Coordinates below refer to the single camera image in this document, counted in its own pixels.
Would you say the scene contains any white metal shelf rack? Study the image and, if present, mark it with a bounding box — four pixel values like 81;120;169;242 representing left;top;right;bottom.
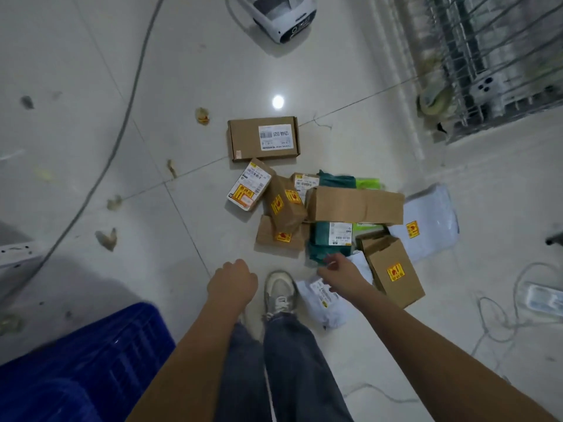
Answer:
0;243;45;268

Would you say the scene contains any pile of small parcels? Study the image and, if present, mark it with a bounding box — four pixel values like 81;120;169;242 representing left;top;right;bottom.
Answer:
292;170;460;330

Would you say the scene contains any white grey device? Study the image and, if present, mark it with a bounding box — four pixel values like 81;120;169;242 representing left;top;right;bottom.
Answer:
233;0;318;45

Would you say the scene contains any blue plastic crate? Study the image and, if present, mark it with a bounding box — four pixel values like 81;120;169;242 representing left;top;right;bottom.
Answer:
0;302;177;422

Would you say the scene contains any person's right leg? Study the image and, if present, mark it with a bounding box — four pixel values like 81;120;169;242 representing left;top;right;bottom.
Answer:
263;314;355;422

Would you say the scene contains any white power strip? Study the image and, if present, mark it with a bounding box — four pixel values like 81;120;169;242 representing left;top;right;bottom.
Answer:
523;281;563;319

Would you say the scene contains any person's left hand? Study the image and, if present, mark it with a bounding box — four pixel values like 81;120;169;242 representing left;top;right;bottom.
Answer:
206;258;259;311

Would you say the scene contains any person's right grey shoe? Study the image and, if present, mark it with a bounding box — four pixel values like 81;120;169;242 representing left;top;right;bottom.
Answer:
263;271;299;321

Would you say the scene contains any box label 12V4A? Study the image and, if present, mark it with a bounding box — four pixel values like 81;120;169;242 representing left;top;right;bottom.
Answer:
227;116;301;162

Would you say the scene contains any brown torn litter scrap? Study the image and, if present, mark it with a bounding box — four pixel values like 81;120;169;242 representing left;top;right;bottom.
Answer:
94;227;118;253

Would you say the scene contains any grey floor cable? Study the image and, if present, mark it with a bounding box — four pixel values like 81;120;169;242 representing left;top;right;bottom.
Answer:
0;0;168;300

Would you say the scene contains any metal wire cart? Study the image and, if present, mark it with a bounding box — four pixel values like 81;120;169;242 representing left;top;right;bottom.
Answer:
391;0;563;145

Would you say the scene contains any person's right hand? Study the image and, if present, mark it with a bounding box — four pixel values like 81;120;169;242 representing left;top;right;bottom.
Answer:
316;252;375;304

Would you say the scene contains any person's leg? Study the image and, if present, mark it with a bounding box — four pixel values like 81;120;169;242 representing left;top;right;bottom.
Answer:
215;320;273;422
263;314;355;422

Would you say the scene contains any person's left forearm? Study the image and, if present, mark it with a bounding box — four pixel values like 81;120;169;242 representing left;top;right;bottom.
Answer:
127;298;247;422

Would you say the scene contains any person's left leg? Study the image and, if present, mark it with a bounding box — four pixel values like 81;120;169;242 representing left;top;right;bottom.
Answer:
215;320;273;422

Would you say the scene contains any white smartphone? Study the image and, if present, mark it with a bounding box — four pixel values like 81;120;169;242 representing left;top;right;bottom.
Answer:
468;76;504;106

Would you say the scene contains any person's right forearm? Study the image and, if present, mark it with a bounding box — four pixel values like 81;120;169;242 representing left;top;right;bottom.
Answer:
351;285;559;422

